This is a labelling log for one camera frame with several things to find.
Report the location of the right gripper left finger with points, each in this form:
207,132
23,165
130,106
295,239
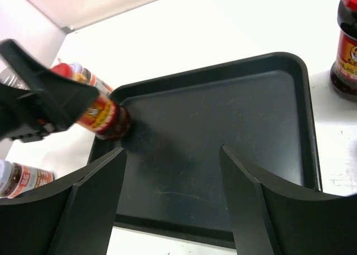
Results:
71,215

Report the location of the red lid chili jar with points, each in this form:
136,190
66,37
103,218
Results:
103,117
343,70

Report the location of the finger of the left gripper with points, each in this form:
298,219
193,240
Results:
51,104

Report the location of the black plastic tray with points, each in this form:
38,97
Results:
259,106

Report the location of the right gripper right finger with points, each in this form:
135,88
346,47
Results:
271,215

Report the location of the silver lid seasoning canister left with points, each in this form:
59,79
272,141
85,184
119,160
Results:
8,77

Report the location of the white lid dark jar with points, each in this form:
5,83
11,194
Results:
85,76

